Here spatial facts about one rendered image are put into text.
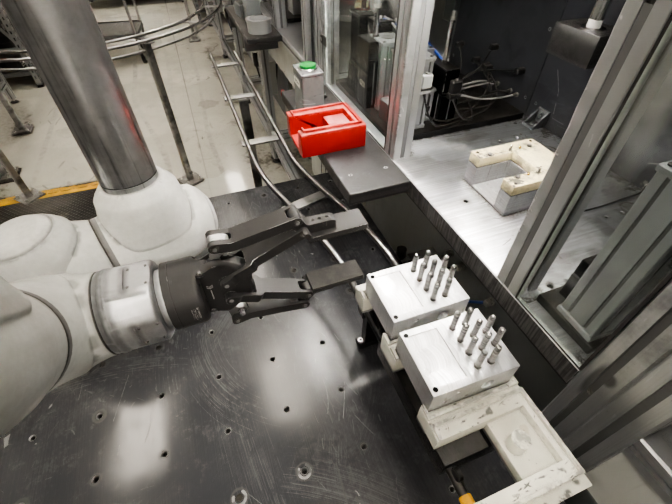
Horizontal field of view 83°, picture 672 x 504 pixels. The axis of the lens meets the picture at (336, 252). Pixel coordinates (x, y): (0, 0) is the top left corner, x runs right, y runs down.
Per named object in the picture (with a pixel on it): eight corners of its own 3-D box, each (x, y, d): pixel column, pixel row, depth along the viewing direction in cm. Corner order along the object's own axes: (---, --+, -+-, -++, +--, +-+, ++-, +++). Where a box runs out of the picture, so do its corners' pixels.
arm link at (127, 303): (86, 321, 33) (157, 302, 35) (93, 252, 39) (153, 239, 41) (127, 370, 40) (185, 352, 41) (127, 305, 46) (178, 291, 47)
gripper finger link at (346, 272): (312, 289, 47) (313, 293, 47) (364, 274, 49) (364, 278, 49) (305, 272, 49) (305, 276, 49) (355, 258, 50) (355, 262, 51)
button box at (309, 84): (294, 108, 103) (291, 62, 95) (322, 104, 105) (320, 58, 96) (303, 121, 98) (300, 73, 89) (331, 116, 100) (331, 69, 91)
